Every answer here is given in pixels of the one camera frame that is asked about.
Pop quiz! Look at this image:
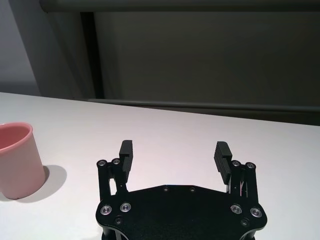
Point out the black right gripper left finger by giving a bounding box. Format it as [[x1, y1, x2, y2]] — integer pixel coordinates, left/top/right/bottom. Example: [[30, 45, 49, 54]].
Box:
[[96, 139, 135, 201]]

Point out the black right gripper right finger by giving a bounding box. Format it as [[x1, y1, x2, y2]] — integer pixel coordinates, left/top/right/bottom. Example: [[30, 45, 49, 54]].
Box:
[[213, 141, 257, 201]]

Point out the pink plastic cup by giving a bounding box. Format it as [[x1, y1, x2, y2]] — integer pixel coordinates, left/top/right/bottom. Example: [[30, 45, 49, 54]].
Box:
[[0, 121, 47, 201]]

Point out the thin grey frame rail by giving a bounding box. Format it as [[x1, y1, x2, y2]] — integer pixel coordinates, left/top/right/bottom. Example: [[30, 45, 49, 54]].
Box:
[[87, 98, 320, 114]]

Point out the dark frame post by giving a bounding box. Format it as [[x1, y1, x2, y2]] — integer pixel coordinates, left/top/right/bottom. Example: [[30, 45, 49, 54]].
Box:
[[79, 11, 105, 100]]

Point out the thick grey frame bar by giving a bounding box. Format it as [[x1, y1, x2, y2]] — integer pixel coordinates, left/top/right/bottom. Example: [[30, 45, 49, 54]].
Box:
[[39, 0, 320, 13]]

